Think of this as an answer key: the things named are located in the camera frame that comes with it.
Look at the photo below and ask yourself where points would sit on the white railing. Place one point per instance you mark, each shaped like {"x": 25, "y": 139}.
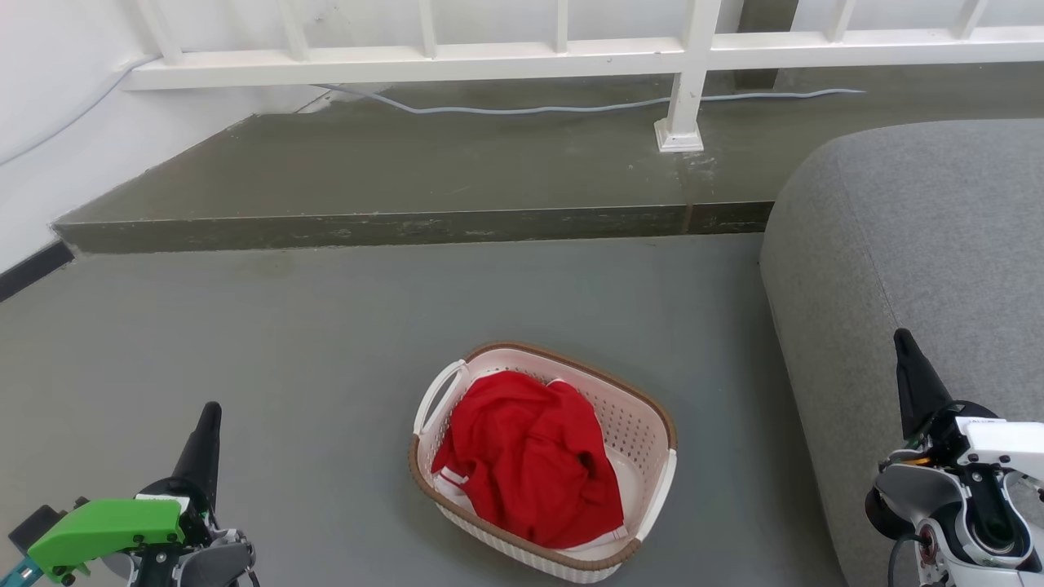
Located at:
{"x": 489, "y": 59}

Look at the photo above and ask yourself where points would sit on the white brown-rimmed laundry basket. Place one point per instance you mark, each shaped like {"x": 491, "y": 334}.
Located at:
{"x": 644, "y": 432}

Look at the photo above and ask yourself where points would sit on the grey fabric sofa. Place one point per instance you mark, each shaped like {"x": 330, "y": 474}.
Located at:
{"x": 913, "y": 244}

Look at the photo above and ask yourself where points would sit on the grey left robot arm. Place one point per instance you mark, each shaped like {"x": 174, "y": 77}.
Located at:
{"x": 216, "y": 562}

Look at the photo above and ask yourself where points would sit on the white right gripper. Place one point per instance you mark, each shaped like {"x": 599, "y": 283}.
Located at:
{"x": 999, "y": 444}

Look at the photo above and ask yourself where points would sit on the black wall skirting strip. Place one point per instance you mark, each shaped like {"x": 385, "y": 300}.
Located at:
{"x": 33, "y": 271}

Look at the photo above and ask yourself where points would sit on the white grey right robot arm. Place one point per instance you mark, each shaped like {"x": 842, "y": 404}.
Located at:
{"x": 979, "y": 522}

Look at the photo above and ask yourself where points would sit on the red garment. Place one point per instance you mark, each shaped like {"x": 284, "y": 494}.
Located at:
{"x": 530, "y": 465}

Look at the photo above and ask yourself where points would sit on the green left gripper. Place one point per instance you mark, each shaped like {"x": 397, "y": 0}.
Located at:
{"x": 106, "y": 526}

